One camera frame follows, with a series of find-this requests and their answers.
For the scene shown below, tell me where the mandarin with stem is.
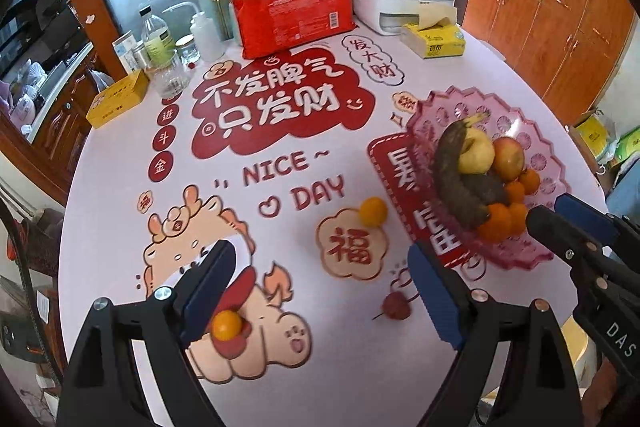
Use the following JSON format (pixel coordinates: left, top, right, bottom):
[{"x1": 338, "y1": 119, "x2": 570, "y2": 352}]
[{"x1": 508, "y1": 202, "x2": 528, "y2": 237}]

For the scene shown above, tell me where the large orange mandarin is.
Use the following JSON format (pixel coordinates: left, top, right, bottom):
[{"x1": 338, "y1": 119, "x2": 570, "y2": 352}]
[{"x1": 476, "y1": 202, "x2": 512, "y2": 244}]

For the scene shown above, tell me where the red apple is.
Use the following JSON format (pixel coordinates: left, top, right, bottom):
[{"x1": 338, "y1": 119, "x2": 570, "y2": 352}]
[{"x1": 491, "y1": 136, "x2": 525, "y2": 182}]

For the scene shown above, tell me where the yellow brown pear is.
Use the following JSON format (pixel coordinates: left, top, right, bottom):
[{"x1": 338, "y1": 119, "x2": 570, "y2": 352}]
[{"x1": 458, "y1": 127, "x2": 495, "y2": 174}]

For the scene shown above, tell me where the small kumquat orange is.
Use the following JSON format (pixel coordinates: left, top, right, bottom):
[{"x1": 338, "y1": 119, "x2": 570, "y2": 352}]
[{"x1": 210, "y1": 310, "x2": 243, "y2": 341}]

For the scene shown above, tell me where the overripe black banana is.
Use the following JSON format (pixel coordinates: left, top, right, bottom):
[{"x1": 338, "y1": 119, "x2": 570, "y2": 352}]
[{"x1": 433, "y1": 114, "x2": 489, "y2": 230}]

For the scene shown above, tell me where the small red hawthorn fruit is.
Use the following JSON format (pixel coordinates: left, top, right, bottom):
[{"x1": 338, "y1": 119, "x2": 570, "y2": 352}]
[{"x1": 372, "y1": 291, "x2": 419, "y2": 321}]

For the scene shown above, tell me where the cardboard box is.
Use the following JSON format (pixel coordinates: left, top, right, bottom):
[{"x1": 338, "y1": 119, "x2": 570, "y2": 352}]
[{"x1": 567, "y1": 108, "x2": 620, "y2": 194}]

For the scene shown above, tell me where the yellow tissue box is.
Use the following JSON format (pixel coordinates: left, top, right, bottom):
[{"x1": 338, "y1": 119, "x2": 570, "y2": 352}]
[{"x1": 400, "y1": 2, "x2": 466, "y2": 58}]

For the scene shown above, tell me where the yellow flat box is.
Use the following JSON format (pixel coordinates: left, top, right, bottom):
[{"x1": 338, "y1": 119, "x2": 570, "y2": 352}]
[{"x1": 86, "y1": 70, "x2": 149, "y2": 129}]

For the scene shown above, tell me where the clear drinking glass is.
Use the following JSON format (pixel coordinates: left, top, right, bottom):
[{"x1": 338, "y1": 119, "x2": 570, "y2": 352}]
[{"x1": 145, "y1": 51, "x2": 191, "y2": 98}]

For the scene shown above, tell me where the clear plastic bottle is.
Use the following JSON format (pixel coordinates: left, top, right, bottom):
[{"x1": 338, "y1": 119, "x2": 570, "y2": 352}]
[{"x1": 139, "y1": 5, "x2": 175, "y2": 67}]

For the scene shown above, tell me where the white squeeze bottle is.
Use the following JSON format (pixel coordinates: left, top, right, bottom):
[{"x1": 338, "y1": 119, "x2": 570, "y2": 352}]
[{"x1": 164, "y1": 1, "x2": 226, "y2": 63}]

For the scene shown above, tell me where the red snack package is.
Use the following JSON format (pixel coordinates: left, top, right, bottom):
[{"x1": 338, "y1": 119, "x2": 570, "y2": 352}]
[{"x1": 230, "y1": 0, "x2": 356, "y2": 60}]

